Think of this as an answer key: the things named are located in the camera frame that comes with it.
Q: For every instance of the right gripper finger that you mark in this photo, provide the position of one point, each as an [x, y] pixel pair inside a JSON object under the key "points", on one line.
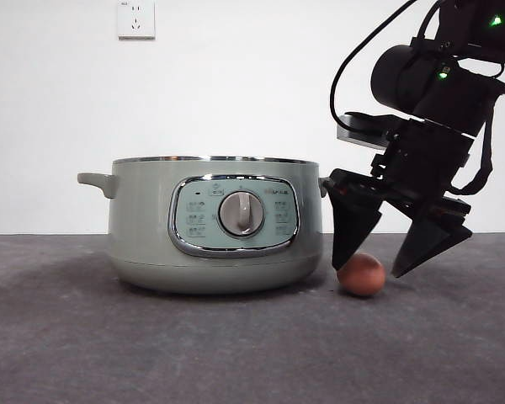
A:
{"points": [[351, 231], [429, 244]]}

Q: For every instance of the brown egg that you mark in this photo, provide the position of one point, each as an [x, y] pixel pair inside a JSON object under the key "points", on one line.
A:
{"points": [[364, 278]]}

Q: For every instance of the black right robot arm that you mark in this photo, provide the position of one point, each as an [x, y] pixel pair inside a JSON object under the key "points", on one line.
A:
{"points": [[404, 76]]}

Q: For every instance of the pale green electric cooking pot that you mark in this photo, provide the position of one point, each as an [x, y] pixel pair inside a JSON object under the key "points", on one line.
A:
{"points": [[143, 219]]}

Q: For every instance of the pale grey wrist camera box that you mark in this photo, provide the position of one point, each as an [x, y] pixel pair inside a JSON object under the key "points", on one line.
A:
{"points": [[362, 132]]}

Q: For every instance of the white wall power outlet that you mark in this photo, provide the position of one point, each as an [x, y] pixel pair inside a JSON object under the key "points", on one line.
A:
{"points": [[136, 21]]}

